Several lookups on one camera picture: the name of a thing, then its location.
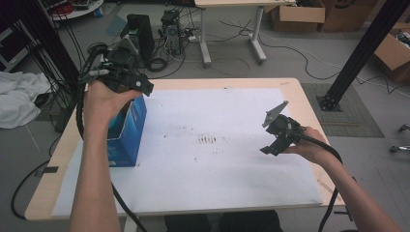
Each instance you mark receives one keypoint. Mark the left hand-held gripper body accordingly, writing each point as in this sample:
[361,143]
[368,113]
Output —
[121,59]

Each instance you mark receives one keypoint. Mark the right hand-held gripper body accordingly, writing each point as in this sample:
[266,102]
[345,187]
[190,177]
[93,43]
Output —
[283,127]

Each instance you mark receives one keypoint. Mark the blue cardboard box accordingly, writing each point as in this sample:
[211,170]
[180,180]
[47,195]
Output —
[129,141]

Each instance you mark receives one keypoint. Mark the person's right hand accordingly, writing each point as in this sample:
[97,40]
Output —
[311,151]

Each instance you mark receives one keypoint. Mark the person's left hand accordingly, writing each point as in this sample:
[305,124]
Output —
[100,106]

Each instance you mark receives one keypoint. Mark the black computer tower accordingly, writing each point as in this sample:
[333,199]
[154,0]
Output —
[146,35]

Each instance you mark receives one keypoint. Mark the open computer tower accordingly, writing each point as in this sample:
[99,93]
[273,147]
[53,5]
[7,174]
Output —
[171,30]

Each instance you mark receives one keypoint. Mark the round white table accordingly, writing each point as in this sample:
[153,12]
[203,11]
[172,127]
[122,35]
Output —
[80,11]

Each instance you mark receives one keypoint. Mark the white sheet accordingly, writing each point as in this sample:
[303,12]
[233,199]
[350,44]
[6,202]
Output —
[209,180]

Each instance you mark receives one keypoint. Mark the white-legged wooden desk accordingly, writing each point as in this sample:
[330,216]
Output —
[203,32]

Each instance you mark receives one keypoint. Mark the black tape cross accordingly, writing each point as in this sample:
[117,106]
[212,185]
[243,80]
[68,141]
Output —
[342,212]

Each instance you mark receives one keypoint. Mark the grey metal rack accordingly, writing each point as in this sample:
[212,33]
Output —
[16,51]

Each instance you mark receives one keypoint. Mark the white cloth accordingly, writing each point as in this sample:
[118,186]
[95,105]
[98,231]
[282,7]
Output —
[19,96]

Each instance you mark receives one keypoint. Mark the small brown cardboard box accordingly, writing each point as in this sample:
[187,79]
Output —
[299,16]

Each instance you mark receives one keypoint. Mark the metal chair base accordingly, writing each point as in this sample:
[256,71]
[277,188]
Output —
[401,148]

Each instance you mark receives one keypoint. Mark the black tape strip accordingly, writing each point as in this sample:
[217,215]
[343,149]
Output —
[48,169]

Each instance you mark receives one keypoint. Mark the large brown cardboard box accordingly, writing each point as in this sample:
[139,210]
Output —
[348,14]

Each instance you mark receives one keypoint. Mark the open brown cardboard box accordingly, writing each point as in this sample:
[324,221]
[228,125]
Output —
[391,54]

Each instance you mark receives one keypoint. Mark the white table leg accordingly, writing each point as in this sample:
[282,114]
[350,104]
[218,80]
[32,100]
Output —
[129,225]

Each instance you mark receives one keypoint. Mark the black metal stand post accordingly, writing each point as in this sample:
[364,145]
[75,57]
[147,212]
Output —
[365,48]
[48,42]

